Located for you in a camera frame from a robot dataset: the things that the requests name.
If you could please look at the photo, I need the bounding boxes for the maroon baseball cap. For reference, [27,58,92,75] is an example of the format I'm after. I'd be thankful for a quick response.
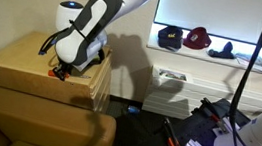
[181,24,214,53]

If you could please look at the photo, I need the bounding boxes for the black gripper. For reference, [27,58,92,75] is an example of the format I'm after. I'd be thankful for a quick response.
[51,58,85,84]

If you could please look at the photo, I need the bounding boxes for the black perforated mounting board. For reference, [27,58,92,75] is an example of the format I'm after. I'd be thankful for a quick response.
[161,91,254,146]

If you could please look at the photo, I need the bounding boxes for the black orange bar clamp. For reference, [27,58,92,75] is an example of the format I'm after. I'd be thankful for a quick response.
[160,116,186,146]

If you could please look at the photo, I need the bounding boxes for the navy baseball cap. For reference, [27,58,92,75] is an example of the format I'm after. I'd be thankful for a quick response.
[155,23,186,54]

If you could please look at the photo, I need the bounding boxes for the orange handle screwdriver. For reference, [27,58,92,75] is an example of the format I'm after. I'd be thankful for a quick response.
[47,67,93,84]

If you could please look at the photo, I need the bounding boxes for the glossy magazine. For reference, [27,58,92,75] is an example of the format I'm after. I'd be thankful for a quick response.
[232,52,262,74]

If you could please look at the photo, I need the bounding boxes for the white framed photo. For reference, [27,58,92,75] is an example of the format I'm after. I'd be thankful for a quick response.
[151,65,195,86]

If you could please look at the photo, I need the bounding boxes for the light wooden drawer cabinet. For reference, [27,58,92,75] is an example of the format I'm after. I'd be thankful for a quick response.
[0,26,119,115]

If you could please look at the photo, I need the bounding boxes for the dark blue knit item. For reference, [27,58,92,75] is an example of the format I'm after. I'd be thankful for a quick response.
[206,38,239,62]

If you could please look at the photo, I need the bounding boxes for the white wall radiator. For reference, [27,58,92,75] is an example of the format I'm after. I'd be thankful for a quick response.
[140,63,262,130]

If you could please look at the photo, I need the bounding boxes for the white roller window blind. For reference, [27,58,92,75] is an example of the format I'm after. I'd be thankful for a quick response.
[151,0,262,51]

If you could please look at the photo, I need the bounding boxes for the white window sill shelf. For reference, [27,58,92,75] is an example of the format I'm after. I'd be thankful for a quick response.
[144,22,262,78]

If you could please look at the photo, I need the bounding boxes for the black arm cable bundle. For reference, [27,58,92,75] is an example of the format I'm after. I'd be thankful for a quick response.
[37,16,95,63]

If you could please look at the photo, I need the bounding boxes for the black red hand tool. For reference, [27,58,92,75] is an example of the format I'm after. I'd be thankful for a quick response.
[197,97,233,130]

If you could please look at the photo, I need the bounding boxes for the blue bottle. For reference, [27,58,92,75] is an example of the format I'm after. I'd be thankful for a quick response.
[126,104,142,116]

